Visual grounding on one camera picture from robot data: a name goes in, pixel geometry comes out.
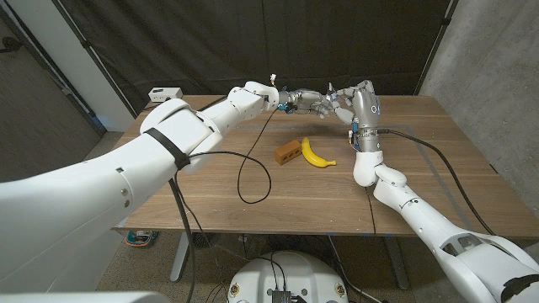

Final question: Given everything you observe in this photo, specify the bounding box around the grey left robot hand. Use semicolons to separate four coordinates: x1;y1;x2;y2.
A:
277;88;338;119

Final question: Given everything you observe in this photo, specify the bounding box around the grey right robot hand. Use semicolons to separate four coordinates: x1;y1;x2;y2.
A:
328;79;383;153

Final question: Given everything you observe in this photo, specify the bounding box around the clear plastic screen protector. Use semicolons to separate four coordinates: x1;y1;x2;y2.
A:
322;82;338;113

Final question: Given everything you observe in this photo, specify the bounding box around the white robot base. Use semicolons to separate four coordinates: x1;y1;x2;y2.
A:
227;251;350;303

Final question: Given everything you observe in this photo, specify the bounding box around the brown toy brick block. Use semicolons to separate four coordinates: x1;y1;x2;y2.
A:
273;139;303;167

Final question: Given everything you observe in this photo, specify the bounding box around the yellow toy banana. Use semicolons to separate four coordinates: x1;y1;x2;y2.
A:
300;136;338;169

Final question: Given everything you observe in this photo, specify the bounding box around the black backdrop curtain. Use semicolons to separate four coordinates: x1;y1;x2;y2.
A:
52;0;454;114

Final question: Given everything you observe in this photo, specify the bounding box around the black backdrop pole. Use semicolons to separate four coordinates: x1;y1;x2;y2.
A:
414;0;460;96
50;0;138;119

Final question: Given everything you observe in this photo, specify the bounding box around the white power strip box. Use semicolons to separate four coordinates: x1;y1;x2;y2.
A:
147;87;184;104

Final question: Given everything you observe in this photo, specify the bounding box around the grey table leg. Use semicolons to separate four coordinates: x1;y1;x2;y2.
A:
382;235;410;290
170;231;193;282

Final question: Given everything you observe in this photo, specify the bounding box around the colourful sneaker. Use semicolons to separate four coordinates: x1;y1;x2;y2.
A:
125;230;160;248

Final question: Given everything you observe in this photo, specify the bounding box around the white robot torso edge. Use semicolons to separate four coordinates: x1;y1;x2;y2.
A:
0;290;172;303

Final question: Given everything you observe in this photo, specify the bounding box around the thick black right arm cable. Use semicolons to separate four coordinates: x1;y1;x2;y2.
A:
378;129;497;236

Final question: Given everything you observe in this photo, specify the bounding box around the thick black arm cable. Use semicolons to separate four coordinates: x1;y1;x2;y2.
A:
378;129;497;236
167;95;231;303

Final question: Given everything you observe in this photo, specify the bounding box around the thin black right arm wire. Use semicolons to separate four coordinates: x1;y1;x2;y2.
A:
365;187;377;236

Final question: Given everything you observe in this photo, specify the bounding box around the thin black arm wire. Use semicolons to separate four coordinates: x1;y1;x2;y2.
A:
365;187;377;236
172;108;280;303

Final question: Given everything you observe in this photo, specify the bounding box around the thin black left arm wire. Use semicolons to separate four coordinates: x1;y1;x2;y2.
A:
172;108;280;303

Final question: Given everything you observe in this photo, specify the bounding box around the black power strip cord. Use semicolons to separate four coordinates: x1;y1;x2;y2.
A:
142;98;172;111

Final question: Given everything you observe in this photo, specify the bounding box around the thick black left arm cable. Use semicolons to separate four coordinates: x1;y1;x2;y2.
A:
167;95;231;303

